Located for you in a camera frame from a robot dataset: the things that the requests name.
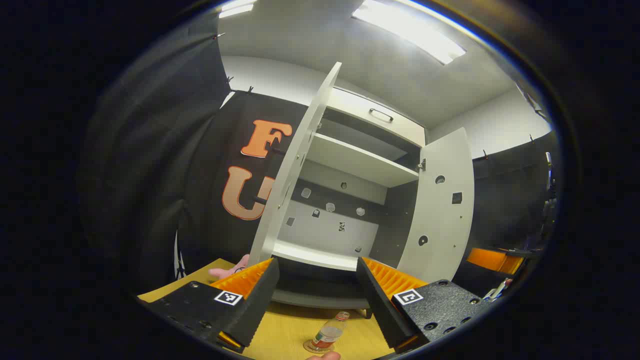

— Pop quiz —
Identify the white cabinet shelf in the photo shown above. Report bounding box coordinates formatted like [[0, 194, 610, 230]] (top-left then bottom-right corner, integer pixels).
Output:
[[306, 132, 420, 188]]

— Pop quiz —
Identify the clear plastic bottle red label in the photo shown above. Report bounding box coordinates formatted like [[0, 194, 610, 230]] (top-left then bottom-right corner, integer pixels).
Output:
[[303, 311, 351, 355]]

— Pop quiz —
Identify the ceiling light panel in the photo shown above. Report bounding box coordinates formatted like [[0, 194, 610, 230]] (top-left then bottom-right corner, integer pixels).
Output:
[[218, 0, 257, 19], [352, 0, 467, 66]]

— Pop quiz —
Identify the pink plush toy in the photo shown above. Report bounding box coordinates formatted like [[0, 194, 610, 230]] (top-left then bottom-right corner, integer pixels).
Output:
[[208, 254, 251, 280]]

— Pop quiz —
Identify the white cabinet drawer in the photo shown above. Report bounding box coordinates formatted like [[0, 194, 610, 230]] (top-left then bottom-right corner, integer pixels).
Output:
[[325, 87, 426, 148]]

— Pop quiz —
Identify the white cabinet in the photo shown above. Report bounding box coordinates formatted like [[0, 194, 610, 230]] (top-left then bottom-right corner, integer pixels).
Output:
[[272, 87, 426, 310]]

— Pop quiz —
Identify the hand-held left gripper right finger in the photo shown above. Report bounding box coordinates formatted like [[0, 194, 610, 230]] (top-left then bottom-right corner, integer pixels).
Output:
[[356, 256, 494, 355]]

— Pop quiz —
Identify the white cabinet door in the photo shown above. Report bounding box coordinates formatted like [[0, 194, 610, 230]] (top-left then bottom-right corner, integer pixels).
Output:
[[248, 61, 342, 268], [397, 127, 476, 283]]

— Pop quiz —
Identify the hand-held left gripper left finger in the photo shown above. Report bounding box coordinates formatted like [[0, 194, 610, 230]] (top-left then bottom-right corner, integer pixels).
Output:
[[137, 257, 281, 354]]

